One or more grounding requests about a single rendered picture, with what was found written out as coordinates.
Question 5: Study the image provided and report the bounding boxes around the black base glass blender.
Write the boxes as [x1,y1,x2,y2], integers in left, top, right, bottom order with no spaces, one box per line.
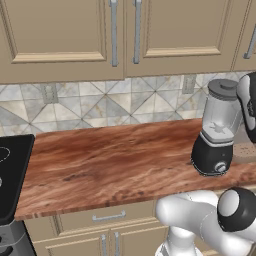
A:
[190,89,244,178]

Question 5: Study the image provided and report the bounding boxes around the grey blender lid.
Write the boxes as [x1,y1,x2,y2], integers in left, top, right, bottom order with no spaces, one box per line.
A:
[207,78,240,102]

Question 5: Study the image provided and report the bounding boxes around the beige drawer front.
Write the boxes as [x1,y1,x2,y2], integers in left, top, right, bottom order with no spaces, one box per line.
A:
[53,199,158,236]

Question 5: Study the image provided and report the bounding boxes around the beige base cupboard door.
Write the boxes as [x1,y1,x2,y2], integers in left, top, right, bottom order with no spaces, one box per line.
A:
[32,229,112,256]
[109,224,170,256]

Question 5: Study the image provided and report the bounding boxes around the tan speckled block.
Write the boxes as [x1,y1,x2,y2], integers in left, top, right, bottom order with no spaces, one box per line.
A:
[232,142,256,164]

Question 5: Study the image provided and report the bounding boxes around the black hob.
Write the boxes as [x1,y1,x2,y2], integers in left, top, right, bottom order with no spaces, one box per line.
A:
[0,133,36,226]

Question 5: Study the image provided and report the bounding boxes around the grey oven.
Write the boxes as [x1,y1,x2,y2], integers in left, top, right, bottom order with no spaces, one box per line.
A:
[0,219,37,256]

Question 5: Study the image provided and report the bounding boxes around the grey wall socket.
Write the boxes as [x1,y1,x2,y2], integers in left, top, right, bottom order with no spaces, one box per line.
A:
[181,74,198,95]
[41,83,60,105]

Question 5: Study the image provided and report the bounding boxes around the silver drawer handle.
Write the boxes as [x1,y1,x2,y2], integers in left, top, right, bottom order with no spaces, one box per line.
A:
[91,209,127,223]

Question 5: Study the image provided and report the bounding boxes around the silver wall cupboard handle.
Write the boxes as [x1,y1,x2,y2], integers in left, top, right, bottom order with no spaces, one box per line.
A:
[132,0,143,65]
[242,31,256,61]
[109,0,120,68]

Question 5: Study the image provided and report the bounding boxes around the silver base cupboard handle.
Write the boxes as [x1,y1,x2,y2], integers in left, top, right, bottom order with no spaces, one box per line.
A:
[100,233,109,256]
[113,231,121,256]

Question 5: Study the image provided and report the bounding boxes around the wide beige wall cupboard door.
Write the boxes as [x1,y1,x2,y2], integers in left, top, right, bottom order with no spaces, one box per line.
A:
[0,0,126,85]

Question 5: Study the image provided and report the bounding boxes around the narrow beige wall cupboard door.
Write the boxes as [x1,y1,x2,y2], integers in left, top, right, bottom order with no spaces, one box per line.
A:
[231,0,256,73]

